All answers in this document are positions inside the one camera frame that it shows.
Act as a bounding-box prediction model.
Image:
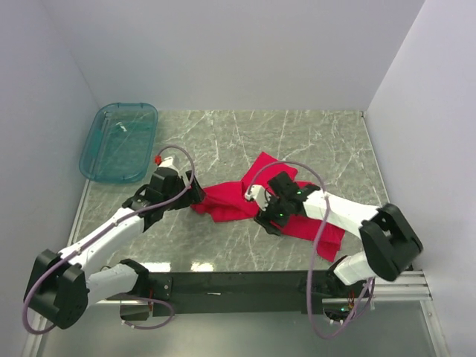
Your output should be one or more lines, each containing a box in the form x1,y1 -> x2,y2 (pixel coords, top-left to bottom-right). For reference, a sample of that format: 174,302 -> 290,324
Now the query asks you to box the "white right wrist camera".
244,184 -> 271,210

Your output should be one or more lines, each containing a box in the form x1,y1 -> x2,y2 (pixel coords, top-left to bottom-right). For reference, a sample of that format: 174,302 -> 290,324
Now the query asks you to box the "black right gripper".
254,190 -> 291,237

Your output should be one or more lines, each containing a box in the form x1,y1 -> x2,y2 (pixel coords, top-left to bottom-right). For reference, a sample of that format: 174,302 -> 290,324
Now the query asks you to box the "red t shirt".
191,152 -> 345,262

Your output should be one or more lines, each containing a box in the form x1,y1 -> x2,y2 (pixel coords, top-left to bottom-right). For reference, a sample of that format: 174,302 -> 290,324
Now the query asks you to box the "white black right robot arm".
244,172 -> 423,298

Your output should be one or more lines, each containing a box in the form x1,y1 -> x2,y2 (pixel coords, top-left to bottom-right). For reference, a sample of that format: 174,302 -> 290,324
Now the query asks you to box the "aluminium frame rail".
21,180 -> 90,357

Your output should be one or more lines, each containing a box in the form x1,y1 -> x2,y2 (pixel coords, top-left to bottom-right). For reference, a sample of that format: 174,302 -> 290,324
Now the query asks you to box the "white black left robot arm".
22,166 -> 205,335

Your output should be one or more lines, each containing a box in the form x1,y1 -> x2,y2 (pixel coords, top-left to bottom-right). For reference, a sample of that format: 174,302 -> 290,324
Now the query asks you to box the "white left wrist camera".
154,155 -> 177,170

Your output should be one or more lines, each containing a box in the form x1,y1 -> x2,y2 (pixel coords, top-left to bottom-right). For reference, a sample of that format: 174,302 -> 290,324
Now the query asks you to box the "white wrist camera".
244,184 -> 271,210
154,155 -> 177,170

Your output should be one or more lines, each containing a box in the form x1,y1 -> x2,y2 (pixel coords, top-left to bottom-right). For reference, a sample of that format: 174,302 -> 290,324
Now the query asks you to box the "teal transparent plastic bin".
79,103 -> 158,184

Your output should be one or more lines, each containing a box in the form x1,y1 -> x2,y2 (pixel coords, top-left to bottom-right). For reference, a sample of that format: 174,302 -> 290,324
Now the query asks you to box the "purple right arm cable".
247,161 -> 376,340

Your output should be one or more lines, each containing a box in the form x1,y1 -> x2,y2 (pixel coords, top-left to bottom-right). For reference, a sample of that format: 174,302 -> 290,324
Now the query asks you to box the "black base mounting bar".
120,270 -> 366,321

